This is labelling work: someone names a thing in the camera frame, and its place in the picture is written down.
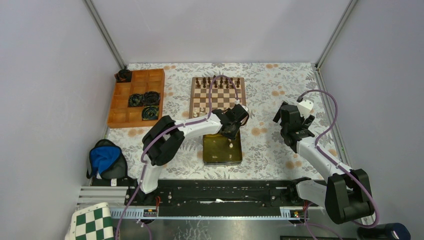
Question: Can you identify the aluminium frame rail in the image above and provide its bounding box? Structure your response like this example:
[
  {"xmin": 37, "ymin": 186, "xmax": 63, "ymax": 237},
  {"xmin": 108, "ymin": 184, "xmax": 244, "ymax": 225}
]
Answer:
[
  {"xmin": 312, "ymin": 0, "xmax": 359, "ymax": 165},
  {"xmin": 82, "ymin": 0, "xmax": 126, "ymax": 69}
]

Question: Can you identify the floral patterned table mat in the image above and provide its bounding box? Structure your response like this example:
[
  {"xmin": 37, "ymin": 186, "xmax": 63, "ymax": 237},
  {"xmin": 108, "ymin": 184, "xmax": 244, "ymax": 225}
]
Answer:
[{"xmin": 105, "ymin": 62, "xmax": 345, "ymax": 181}]

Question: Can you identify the blue black cloth bag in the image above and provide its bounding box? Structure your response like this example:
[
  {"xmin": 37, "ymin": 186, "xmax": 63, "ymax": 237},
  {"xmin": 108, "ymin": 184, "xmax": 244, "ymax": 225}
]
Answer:
[{"xmin": 86, "ymin": 139, "xmax": 128, "ymax": 180}]

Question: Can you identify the aluminium frame rail left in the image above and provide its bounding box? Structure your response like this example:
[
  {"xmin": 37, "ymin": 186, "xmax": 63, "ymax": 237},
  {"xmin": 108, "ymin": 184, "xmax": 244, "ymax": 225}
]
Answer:
[{"xmin": 82, "ymin": 0, "xmax": 126, "ymax": 69}]

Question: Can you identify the wooden chess board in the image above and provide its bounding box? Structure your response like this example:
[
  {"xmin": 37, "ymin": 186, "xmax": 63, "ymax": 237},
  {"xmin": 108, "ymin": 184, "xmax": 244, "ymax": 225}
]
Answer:
[{"xmin": 189, "ymin": 76, "xmax": 247, "ymax": 119}]

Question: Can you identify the green white chess mat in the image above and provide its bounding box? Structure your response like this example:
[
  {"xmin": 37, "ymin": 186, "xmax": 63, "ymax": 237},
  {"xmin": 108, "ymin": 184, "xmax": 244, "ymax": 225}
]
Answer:
[{"xmin": 65, "ymin": 202, "xmax": 115, "ymax": 240}]

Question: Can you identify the aluminium frame rail right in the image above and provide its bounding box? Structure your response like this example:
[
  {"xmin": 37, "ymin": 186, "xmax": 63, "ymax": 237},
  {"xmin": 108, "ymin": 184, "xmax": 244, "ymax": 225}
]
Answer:
[{"xmin": 312, "ymin": 0, "xmax": 359, "ymax": 165}]

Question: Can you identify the green black rolled tie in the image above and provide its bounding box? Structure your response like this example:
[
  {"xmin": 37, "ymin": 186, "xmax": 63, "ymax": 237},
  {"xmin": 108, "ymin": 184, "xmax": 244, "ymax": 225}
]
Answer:
[{"xmin": 141, "ymin": 105, "xmax": 159, "ymax": 121}]

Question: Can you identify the dark rolled tie centre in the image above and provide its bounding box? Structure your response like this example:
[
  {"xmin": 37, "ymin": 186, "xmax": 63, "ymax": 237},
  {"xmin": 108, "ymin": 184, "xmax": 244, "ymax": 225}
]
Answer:
[{"xmin": 142, "ymin": 91, "xmax": 161, "ymax": 106}]

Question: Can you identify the blue yellow rolled tie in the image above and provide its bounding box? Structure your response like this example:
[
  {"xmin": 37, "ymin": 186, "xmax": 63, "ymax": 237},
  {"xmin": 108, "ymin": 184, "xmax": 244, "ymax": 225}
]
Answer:
[{"xmin": 128, "ymin": 93, "xmax": 144, "ymax": 108}]

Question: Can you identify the gold metal tin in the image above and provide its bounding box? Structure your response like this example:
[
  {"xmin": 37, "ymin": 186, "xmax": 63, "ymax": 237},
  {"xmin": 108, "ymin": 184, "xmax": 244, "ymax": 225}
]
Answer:
[{"xmin": 202, "ymin": 132, "xmax": 243, "ymax": 166}]

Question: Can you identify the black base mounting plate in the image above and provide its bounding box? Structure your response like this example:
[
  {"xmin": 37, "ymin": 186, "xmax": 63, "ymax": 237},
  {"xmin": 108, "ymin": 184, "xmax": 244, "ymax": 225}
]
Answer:
[{"xmin": 124, "ymin": 179, "xmax": 305, "ymax": 218}]

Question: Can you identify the dark floral rolled tie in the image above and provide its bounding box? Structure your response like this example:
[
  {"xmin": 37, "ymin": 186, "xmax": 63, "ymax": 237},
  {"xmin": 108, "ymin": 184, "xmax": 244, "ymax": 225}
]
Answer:
[{"xmin": 114, "ymin": 69, "xmax": 133, "ymax": 84}]

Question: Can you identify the dark rook left corner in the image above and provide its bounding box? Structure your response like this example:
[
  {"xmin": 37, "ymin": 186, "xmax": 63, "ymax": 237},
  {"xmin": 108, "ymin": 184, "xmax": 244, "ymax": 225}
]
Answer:
[{"xmin": 195, "ymin": 78, "xmax": 201, "ymax": 88}]

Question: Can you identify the black cylinder bottle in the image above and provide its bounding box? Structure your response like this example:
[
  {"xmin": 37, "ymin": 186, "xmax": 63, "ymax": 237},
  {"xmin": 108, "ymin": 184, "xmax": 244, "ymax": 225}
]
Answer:
[{"xmin": 356, "ymin": 222, "xmax": 411, "ymax": 240}]

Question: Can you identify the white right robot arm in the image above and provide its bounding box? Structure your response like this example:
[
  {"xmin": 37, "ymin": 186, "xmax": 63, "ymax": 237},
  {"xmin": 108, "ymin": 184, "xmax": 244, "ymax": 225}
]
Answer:
[{"xmin": 273, "ymin": 100, "xmax": 375, "ymax": 224}]

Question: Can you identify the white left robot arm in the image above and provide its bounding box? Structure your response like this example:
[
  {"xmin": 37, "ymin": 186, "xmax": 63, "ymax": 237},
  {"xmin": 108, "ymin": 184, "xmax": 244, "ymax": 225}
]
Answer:
[{"xmin": 135, "ymin": 103, "xmax": 249, "ymax": 206}]

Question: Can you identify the wooden compartment tray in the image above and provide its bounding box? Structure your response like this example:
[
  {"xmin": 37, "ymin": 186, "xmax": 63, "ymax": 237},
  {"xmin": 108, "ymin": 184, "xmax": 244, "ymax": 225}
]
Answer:
[{"xmin": 107, "ymin": 68, "xmax": 165, "ymax": 129}]

